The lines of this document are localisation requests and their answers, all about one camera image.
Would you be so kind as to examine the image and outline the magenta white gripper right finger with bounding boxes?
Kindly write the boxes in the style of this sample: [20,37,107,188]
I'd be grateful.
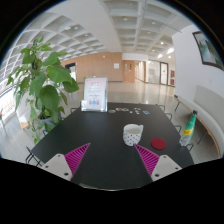
[135,144,181,181]

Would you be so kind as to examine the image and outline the white polka dot mug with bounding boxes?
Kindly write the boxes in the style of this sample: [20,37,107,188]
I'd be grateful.
[123,124,144,146]

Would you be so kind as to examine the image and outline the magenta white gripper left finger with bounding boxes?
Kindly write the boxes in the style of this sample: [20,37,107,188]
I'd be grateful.
[42,143,90,181]

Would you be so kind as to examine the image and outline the small coloured items on table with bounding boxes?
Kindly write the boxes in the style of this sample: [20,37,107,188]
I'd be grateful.
[115,107,150,115]

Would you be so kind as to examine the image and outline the large green potted plant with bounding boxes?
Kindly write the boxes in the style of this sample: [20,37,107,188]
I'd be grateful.
[7,37,79,144]

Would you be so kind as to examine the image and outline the green plastic water bottle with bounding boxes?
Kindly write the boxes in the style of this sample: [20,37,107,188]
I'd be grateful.
[179,110,197,146]

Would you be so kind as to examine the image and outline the black chair left front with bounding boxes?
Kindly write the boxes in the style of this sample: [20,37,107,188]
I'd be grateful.
[25,146,43,167]

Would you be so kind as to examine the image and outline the white long bench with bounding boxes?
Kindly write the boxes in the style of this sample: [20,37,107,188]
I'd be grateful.
[175,85,224,157]

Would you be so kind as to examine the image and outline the red round coaster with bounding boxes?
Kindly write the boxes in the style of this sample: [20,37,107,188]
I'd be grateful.
[151,138,166,150]

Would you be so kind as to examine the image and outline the acrylic sign stand with poster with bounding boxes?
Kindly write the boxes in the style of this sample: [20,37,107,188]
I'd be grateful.
[81,77,108,112]

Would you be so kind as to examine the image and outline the framed wall picture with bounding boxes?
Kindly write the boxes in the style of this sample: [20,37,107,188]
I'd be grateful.
[193,31,224,71]

